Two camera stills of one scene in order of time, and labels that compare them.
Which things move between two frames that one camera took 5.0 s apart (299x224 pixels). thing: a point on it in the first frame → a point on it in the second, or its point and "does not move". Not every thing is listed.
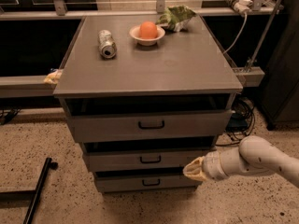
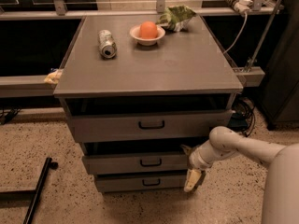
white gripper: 213,166 → 195,161
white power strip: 241,5 does not move
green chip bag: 176,18 does not move
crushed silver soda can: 107,48 does not move
